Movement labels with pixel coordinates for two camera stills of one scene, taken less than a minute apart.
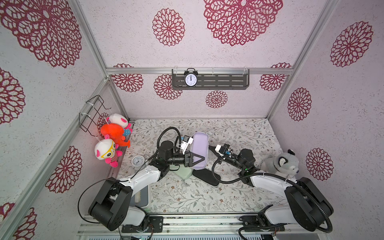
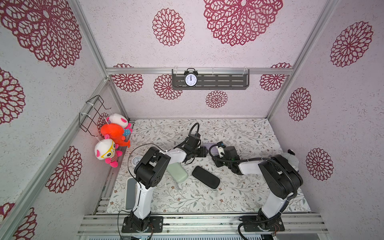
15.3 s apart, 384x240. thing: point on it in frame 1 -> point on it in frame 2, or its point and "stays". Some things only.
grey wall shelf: (213, 79) stays
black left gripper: (188, 156) -> (203, 153)
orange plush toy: (115, 132) stays
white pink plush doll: (118, 119) stays
